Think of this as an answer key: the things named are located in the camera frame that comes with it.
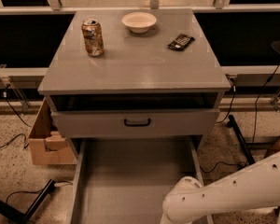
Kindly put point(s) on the grey drawer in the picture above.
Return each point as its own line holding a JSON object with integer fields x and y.
{"x": 142, "y": 124}
{"x": 124, "y": 181}

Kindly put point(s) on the grey drawer cabinet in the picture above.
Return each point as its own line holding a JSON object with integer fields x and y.
{"x": 136, "y": 72}

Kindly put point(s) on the black snack wrapper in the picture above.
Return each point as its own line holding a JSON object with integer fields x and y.
{"x": 181, "y": 42}

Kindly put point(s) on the person's bare leg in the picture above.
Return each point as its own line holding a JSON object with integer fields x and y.
{"x": 273, "y": 149}

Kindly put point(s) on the dented gold soda can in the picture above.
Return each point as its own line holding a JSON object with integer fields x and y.
{"x": 93, "y": 38}

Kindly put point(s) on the grey top drawer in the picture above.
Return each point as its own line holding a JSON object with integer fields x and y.
{"x": 142, "y": 124}

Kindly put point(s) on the white paper bowl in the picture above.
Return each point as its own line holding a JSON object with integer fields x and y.
{"x": 139, "y": 22}

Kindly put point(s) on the black stand leg right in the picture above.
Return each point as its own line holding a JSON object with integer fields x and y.
{"x": 233, "y": 124}

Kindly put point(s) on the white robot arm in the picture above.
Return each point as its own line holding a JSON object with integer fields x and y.
{"x": 256, "y": 186}

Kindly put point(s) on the cardboard box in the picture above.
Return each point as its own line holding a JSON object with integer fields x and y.
{"x": 47, "y": 147}

